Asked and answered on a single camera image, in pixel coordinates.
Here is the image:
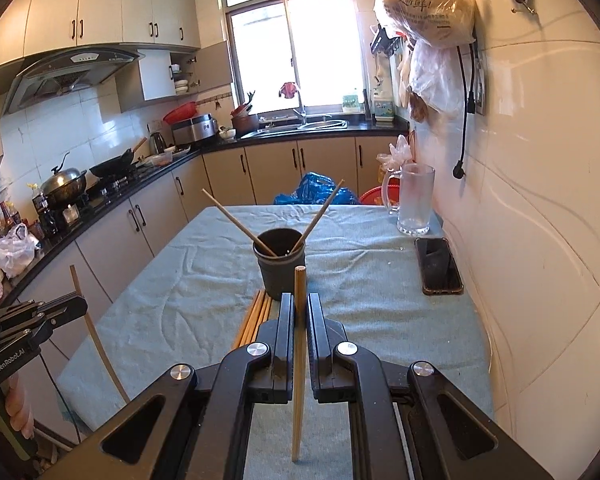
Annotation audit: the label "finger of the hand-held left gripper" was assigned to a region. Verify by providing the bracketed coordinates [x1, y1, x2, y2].
[32, 295, 89, 332]

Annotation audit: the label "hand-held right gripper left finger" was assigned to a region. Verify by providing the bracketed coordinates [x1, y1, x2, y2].
[40, 292, 298, 480]

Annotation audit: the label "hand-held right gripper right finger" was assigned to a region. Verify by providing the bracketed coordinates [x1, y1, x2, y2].
[306, 292, 556, 480]

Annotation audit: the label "wooden chopstick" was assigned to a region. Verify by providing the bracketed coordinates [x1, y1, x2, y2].
[231, 290, 262, 351]
[292, 266, 309, 464]
[202, 188, 277, 257]
[290, 178, 345, 254]
[245, 292, 270, 347]
[69, 264, 131, 406]
[238, 291, 266, 350]
[252, 296, 274, 333]

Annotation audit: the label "dark grey cup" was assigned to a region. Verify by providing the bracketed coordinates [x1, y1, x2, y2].
[252, 228, 307, 301]

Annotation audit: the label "person's left hand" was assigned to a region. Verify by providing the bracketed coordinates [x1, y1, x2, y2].
[0, 374, 36, 440]

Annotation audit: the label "dark sauce bottle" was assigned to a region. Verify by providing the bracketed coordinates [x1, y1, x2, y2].
[30, 183, 57, 232]

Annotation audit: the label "teal table cloth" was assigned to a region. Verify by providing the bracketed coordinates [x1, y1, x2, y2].
[55, 204, 496, 480]

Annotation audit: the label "cream lower cabinets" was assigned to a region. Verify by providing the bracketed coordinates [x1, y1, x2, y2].
[2, 135, 412, 441]

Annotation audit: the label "cream cabinets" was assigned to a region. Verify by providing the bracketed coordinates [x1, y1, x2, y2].
[0, 0, 202, 77]
[2, 135, 412, 441]

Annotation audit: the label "steel pot with lid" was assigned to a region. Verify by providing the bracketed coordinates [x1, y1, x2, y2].
[39, 152, 89, 209]

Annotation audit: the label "gas stove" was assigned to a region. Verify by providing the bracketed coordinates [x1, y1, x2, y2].
[80, 167, 149, 202]

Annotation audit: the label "black kitchen countertop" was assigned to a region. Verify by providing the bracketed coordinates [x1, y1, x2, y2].
[0, 119, 412, 311]

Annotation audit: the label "black smartphone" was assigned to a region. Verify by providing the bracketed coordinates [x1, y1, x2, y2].
[413, 237, 465, 296]

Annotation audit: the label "blue plastic bag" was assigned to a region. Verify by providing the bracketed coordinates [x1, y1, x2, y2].
[273, 172, 361, 206]

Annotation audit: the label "red plastic basket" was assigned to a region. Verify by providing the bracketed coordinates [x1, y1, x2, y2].
[358, 185, 401, 209]

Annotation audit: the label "black wok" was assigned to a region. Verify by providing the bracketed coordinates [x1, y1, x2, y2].
[88, 137, 149, 179]

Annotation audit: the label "clear glass mug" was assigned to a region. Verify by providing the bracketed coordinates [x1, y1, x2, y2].
[382, 163, 436, 236]

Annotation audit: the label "clear plastic bag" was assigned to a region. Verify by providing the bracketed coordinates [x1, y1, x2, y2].
[377, 134, 414, 187]

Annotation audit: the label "steel sink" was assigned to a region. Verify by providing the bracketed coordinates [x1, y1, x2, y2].
[240, 118, 349, 140]

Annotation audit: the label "brown clay utensil pot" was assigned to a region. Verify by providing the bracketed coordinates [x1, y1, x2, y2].
[229, 91, 260, 136]

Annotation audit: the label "silver rice cooker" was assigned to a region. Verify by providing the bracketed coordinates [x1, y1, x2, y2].
[171, 113, 220, 146]

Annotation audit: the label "metal faucet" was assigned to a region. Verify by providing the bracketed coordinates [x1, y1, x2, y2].
[292, 87, 309, 126]

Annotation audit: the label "red colander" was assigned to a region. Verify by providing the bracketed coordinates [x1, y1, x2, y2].
[162, 101, 200, 125]

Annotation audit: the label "white detergent carton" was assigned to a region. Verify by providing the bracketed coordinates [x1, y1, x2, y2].
[372, 76, 396, 124]

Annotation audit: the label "metal range hood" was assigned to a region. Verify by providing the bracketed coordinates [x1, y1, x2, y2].
[0, 48, 146, 116]

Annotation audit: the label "brown hanging bag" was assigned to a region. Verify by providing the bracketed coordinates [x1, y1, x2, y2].
[399, 45, 427, 122]

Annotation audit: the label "stack of white dishes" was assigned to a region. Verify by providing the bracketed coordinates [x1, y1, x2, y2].
[169, 63, 191, 95]

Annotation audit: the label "kitchen window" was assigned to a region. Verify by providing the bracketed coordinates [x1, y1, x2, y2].
[218, 0, 377, 117]

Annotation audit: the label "white hanging plastic bag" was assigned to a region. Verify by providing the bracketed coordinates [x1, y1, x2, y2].
[407, 39, 469, 117]

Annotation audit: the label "cream upper cabinets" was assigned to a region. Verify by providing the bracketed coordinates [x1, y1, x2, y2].
[0, 0, 202, 77]

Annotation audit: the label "large hanging plastic bag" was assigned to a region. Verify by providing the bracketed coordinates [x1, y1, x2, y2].
[373, 0, 477, 49]

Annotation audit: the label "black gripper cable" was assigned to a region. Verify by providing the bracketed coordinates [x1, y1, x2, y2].
[39, 352, 83, 438]

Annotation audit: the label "open wall cabinet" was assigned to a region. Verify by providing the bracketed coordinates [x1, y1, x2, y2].
[117, 40, 234, 114]

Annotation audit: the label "black power cord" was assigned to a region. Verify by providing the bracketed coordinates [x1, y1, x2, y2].
[452, 44, 473, 180]

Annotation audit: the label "wall power strip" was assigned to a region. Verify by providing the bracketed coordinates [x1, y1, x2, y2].
[467, 41, 487, 117]

